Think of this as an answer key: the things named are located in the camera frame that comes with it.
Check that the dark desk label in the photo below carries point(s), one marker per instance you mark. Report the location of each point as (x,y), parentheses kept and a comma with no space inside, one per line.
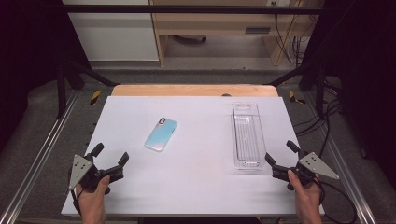
(257,30)

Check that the black upright frame post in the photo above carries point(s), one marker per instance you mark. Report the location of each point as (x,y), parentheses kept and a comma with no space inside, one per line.
(320,93)
(61,93)

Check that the aluminium rail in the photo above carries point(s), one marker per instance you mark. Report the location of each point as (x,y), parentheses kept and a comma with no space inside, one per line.
(345,168)
(37,161)

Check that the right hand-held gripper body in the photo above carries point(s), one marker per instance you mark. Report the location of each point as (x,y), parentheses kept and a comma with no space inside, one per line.
(317,165)

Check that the black curtain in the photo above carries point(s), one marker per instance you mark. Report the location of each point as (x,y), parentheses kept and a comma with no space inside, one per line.
(361,62)
(31,46)

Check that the white cabinet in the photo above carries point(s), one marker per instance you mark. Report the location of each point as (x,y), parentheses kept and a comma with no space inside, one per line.
(115,37)

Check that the person's right hand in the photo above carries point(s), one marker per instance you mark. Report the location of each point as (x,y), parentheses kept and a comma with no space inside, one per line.
(306,199)

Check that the light blue phone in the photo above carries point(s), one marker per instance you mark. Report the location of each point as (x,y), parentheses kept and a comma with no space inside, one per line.
(160,135)

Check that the person's left hand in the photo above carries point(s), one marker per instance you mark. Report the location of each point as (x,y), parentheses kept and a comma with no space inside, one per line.
(93,199)

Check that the clear plastic tray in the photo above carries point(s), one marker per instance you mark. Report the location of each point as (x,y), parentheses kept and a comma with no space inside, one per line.
(249,137)

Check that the black horizontal frame bar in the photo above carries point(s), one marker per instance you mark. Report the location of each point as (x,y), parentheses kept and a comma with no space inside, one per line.
(186,9)

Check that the black diagonal frame strut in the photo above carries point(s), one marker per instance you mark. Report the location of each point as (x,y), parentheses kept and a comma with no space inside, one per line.
(93,74)
(289,74)

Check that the yellow black warning tape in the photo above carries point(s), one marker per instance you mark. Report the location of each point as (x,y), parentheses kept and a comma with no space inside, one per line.
(295,98)
(95,97)

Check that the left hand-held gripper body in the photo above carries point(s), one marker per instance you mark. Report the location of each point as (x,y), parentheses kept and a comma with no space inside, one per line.
(81,170)

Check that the white power outlet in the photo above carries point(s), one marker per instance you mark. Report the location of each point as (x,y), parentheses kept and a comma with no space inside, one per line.
(277,2)

